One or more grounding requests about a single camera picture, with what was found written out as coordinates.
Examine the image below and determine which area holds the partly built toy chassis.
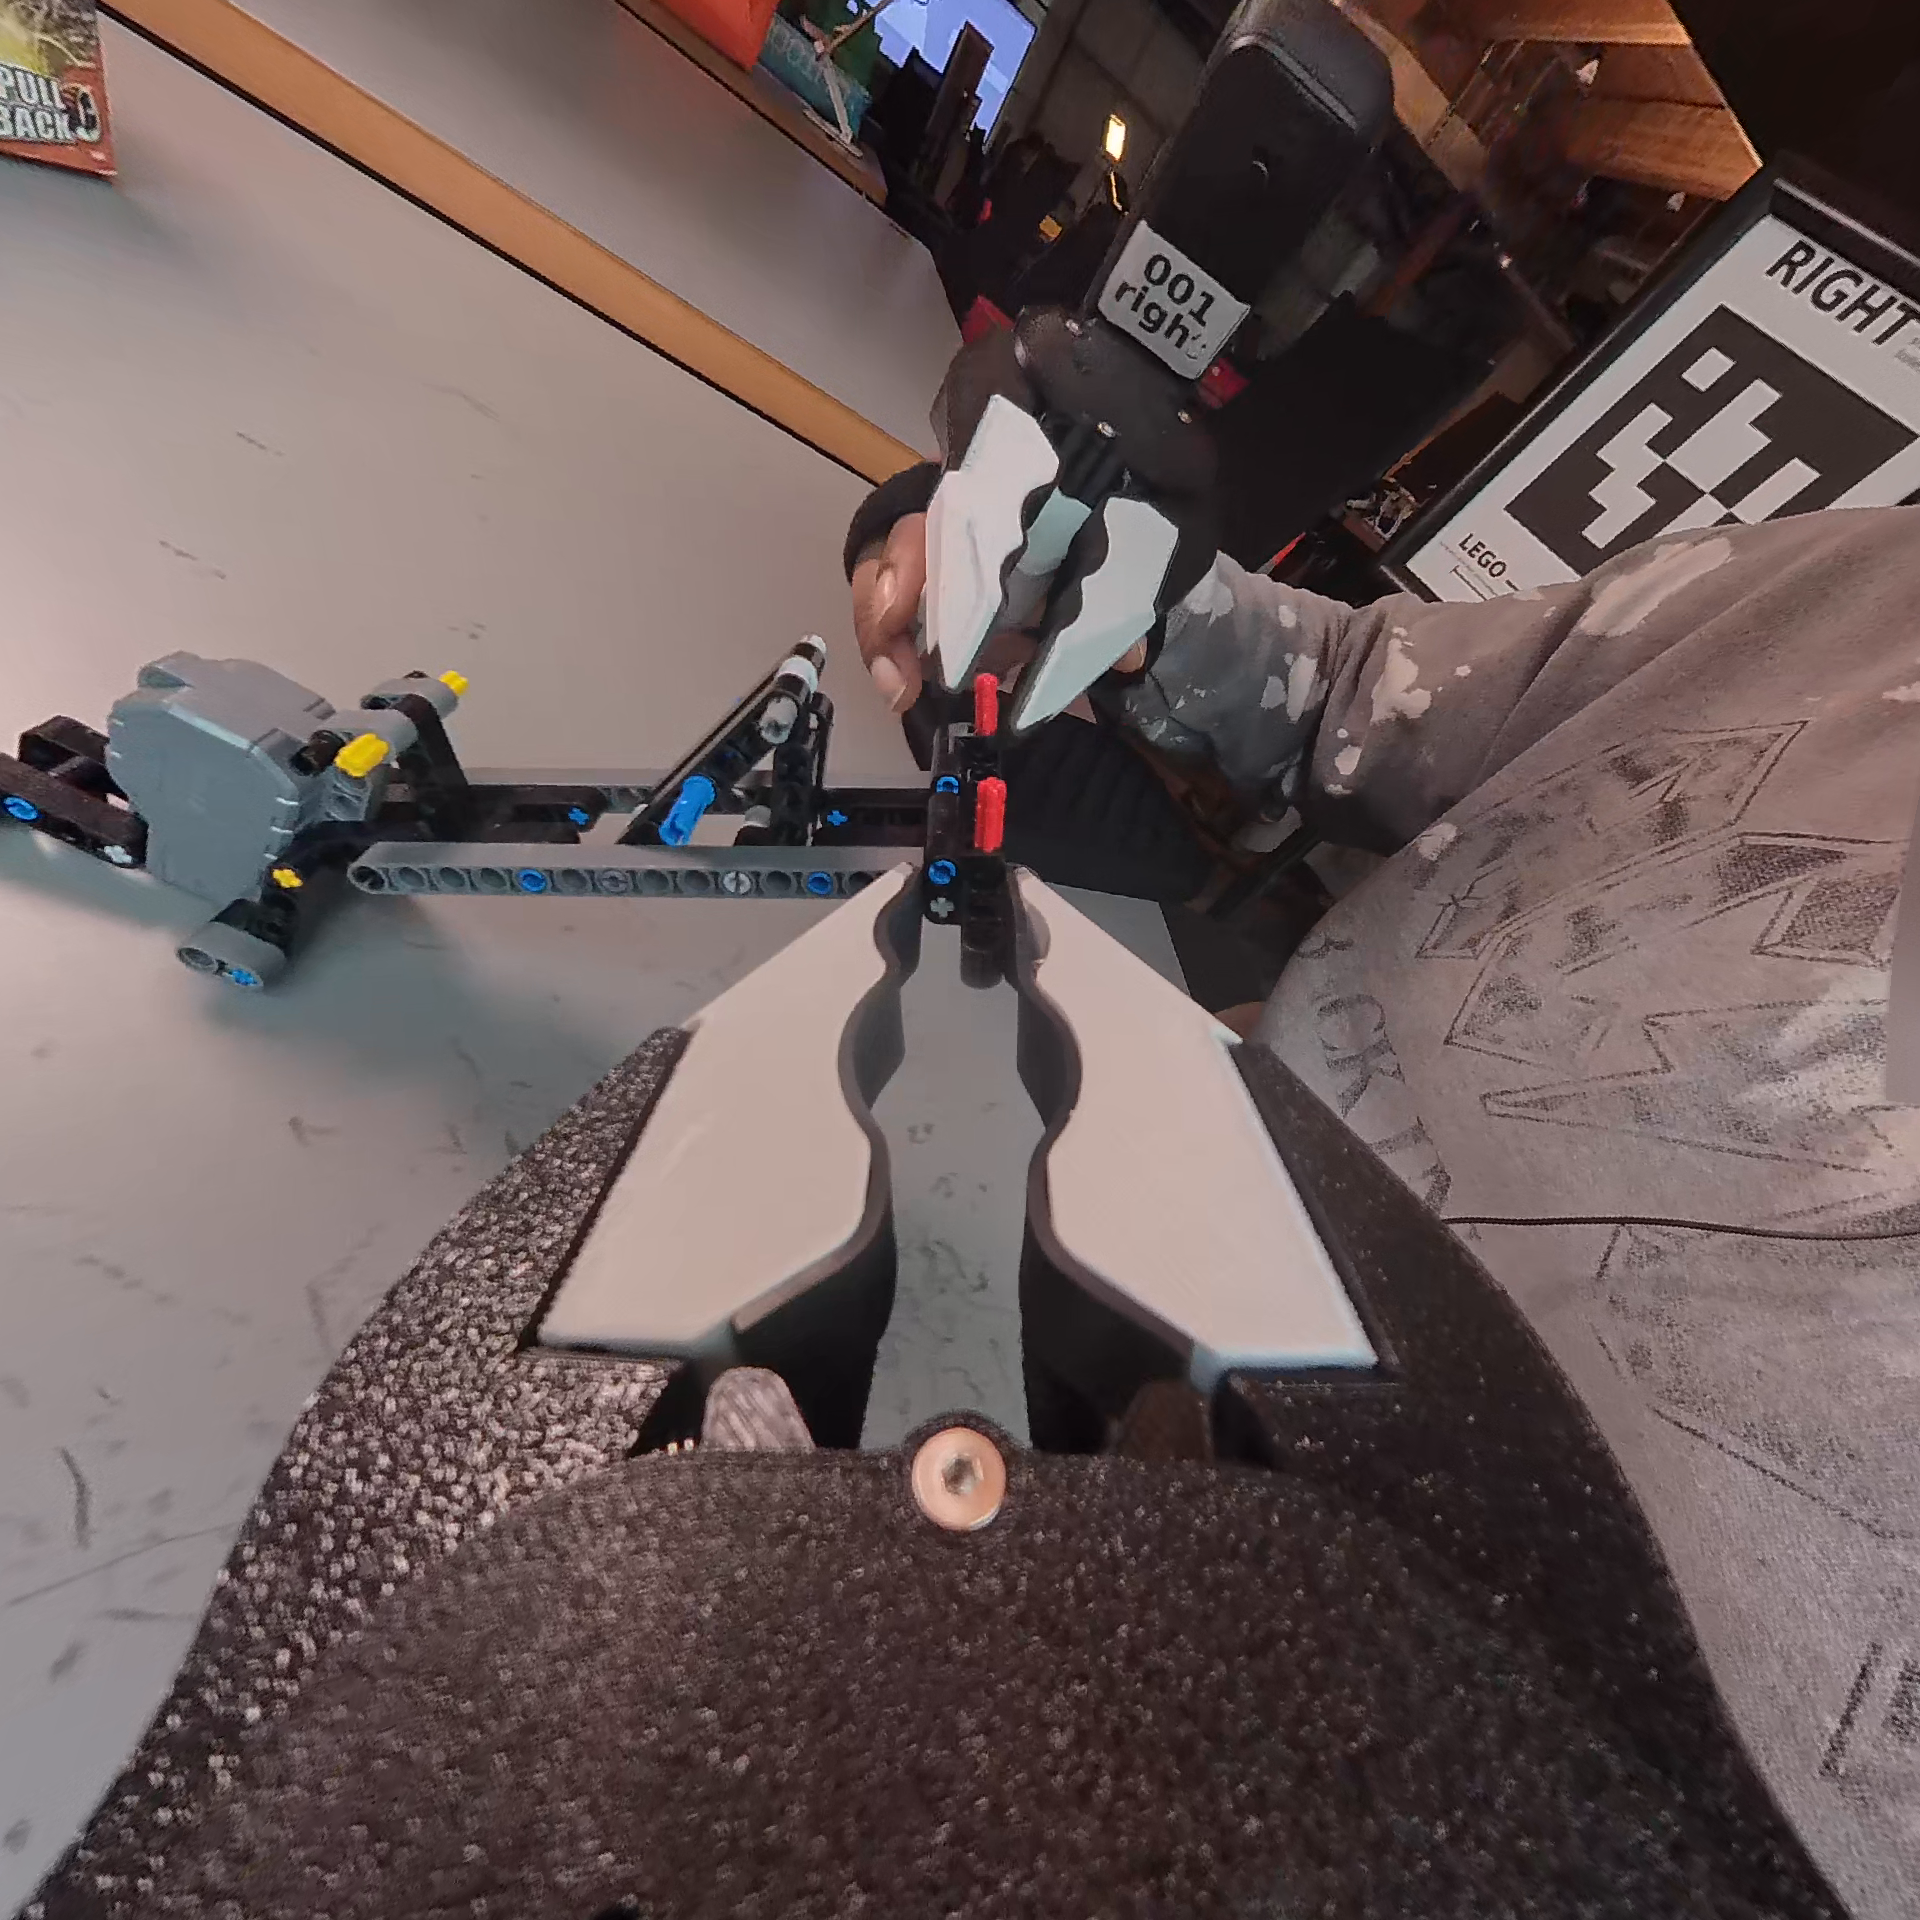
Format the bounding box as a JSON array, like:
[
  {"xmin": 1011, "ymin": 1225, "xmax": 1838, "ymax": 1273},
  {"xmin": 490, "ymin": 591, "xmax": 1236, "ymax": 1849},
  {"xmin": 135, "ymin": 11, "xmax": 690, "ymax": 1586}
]
[{"xmin": 0, "ymin": 630, "xmax": 1022, "ymax": 999}]

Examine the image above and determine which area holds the person's beige clothing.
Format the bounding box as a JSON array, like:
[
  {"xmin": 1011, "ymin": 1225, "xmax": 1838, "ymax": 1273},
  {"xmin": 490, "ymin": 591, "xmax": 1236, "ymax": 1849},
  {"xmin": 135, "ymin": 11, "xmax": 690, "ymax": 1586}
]
[{"xmin": 1260, "ymin": 719, "xmax": 1920, "ymax": 1920}]

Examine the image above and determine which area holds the toy set box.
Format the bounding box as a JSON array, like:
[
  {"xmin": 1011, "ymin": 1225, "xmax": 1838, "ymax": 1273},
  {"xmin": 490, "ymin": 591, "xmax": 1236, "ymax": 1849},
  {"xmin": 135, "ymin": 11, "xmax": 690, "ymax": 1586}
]
[{"xmin": 0, "ymin": 0, "xmax": 119, "ymax": 178}]

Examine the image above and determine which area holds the long black toy beam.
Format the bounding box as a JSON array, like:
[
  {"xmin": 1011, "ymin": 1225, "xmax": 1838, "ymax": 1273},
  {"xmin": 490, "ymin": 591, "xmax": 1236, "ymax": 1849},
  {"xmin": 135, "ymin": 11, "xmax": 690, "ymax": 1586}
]
[{"xmin": 920, "ymin": 726, "xmax": 1014, "ymax": 993}]

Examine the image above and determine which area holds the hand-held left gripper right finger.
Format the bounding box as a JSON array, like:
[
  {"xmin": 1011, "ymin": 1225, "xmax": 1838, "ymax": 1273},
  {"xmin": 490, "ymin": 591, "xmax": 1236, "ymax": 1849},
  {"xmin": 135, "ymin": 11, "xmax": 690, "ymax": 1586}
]
[{"xmin": 1008, "ymin": 871, "xmax": 1381, "ymax": 1450}]

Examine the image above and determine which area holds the black white marker tag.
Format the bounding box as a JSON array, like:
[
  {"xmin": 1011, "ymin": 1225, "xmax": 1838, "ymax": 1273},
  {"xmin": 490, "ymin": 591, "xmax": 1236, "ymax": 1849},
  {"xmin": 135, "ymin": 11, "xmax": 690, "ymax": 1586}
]
[{"xmin": 1375, "ymin": 158, "xmax": 1920, "ymax": 605}]

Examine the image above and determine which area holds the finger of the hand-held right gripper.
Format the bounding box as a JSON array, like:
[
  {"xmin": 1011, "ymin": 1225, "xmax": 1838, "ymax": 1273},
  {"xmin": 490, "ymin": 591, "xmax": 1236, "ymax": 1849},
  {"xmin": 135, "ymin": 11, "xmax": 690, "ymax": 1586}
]
[
  {"xmin": 918, "ymin": 393, "xmax": 1087, "ymax": 694},
  {"xmin": 1014, "ymin": 491, "xmax": 1186, "ymax": 735}
]

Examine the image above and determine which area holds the adjacent wood edged table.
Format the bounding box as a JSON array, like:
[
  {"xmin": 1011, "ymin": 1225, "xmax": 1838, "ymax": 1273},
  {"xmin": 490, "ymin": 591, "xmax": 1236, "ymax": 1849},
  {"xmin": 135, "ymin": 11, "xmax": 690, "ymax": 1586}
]
[{"xmin": 106, "ymin": 0, "xmax": 962, "ymax": 473}]

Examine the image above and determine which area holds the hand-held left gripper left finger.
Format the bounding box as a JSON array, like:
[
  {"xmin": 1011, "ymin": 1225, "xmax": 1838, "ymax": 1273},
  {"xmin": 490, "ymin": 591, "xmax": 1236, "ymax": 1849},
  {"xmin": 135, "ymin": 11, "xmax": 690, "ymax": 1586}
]
[{"xmin": 535, "ymin": 862, "xmax": 924, "ymax": 1450}]

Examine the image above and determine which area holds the person's right hand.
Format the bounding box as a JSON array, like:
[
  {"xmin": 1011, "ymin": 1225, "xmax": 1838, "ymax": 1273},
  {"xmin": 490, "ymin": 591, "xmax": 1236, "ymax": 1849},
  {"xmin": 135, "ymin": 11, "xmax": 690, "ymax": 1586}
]
[{"xmin": 848, "ymin": 547, "xmax": 942, "ymax": 714}]

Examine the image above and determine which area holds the grey desk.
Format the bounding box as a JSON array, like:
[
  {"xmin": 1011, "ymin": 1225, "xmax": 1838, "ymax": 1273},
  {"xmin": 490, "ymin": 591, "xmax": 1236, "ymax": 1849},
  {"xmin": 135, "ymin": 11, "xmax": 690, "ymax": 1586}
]
[{"xmin": 0, "ymin": 17, "xmax": 1203, "ymax": 1893}]

